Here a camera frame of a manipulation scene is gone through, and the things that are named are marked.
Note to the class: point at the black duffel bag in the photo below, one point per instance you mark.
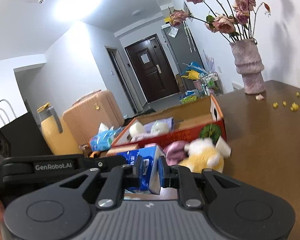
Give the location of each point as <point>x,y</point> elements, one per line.
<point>146,112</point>

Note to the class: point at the metal trolley cart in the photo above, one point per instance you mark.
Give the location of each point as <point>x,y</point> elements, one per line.
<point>210,82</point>

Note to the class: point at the blue soft tissue pack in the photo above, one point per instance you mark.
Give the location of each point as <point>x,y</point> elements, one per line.
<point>102,140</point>

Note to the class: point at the yellow watering can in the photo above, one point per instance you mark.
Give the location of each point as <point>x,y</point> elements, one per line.
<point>192,74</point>

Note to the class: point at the pale purple plastic rack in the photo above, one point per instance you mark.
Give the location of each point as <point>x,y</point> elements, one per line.
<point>210,61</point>

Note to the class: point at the lavender cloth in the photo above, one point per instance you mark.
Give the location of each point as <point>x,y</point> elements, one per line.
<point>140,137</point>

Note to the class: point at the cardboard box on floor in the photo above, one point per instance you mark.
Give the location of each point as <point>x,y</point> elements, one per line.
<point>179,81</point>

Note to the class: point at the paper sheet on refrigerator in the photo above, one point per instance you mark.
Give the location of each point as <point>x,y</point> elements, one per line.
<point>173,31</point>

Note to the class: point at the grey refrigerator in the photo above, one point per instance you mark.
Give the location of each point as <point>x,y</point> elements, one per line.
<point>180,45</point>

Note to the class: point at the blue white tissue packet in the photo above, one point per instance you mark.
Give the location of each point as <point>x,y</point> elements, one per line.
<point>150,160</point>

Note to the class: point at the pink ribbed vase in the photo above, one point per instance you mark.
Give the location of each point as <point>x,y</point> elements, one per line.
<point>250,67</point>

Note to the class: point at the side room door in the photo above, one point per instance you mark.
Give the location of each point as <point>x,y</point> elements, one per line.
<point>117,80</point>

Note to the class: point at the yellow white plush toy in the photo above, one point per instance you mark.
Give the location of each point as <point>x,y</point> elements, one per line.
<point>202,157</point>

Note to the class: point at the yellow thermos jug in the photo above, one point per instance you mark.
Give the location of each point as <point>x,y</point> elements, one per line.
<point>55,135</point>

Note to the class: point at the smoke detector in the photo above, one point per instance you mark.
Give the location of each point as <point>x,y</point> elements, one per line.
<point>41,1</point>

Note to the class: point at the blue hangers bundle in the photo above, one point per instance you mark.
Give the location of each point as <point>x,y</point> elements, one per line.
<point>195,66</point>

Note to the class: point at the black paper bag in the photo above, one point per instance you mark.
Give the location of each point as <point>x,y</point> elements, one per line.
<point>27,135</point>

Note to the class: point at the white sponge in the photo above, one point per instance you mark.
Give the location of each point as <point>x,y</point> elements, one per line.
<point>223,147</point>
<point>137,128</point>

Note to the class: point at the pink ribbed suitcase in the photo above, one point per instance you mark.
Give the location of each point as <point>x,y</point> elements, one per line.
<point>90,120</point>

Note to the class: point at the yellow box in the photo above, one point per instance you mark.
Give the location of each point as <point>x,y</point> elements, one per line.
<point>167,19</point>

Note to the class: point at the dark brown entrance door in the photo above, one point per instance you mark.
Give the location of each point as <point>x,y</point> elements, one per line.
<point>152,80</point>

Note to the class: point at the red cardboard box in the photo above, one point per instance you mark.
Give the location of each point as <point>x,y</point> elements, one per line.
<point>185,137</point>

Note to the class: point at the dried pink roses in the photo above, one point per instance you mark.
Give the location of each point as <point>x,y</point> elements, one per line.
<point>222,22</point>

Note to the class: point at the round ceiling lamp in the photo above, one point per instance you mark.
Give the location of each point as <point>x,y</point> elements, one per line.
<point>77,2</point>

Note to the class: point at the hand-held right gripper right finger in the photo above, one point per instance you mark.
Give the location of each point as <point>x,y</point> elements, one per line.
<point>162,172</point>

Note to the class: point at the scattered yellow buds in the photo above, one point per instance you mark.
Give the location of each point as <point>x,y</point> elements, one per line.
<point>293,107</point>

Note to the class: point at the fallen rose petal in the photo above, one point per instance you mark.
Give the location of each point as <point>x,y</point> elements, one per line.
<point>259,97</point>

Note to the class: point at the green yellow bag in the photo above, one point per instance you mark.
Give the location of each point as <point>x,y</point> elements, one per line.
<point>188,97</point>

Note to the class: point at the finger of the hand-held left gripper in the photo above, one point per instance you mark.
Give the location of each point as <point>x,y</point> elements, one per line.
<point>105,162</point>

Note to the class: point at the pink plush toy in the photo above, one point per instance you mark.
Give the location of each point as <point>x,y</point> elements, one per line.
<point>175,152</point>

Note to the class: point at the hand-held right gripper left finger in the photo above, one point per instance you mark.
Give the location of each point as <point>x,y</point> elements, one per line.
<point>138,170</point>

